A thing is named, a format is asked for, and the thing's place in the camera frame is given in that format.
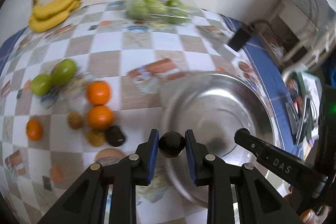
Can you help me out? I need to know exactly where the clear plastic fruit container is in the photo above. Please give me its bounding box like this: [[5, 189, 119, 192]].
[[125, 0, 199, 25]]

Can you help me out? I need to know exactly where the small orange tangerine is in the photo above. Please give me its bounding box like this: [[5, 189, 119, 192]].
[[26, 119, 43, 141]]

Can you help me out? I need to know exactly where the large green mango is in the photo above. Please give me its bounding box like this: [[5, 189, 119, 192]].
[[51, 59, 77, 86]]

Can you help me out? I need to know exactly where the yellow banana bunch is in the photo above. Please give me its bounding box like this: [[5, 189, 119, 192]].
[[28, 0, 81, 33]]

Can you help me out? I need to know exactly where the large silver metal bowl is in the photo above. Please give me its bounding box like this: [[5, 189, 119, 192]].
[[159, 72, 278, 208]]

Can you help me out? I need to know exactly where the patterned checkered tablecloth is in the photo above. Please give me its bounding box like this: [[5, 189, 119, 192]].
[[1, 1, 298, 223]]

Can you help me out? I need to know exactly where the brown kiwi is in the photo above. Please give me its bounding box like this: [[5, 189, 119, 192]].
[[67, 111, 84, 130], [85, 130, 105, 147]]

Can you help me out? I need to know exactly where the white shelf unit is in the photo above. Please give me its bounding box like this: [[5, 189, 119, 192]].
[[260, 0, 335, 78]]

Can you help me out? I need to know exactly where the black adapter cable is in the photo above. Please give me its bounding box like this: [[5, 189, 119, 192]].
[[249, 19, 300, 44]]

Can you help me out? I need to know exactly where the dark purple plum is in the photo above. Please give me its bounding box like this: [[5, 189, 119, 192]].
[[158, 131, 186, 159]]

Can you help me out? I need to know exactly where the black power adapter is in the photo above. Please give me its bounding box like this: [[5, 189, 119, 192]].
[[228, 24, 254, 52]]

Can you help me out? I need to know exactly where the large orange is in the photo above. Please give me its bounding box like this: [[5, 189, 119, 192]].
[[85, 81, 111, 106], [86, 105, 114, 130]]

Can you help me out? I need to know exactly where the smaller green mango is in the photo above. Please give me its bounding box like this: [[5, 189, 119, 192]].
[[30, 74, 52, 96]]

